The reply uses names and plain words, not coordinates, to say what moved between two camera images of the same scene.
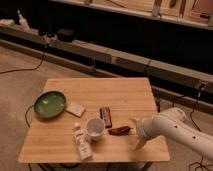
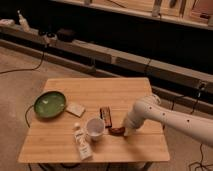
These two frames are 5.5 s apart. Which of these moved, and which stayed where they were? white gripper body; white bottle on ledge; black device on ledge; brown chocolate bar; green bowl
Moved: white gripper body
Stayed: green bowl; white bottle on ledge; black device on ledge; brown chocolate bar
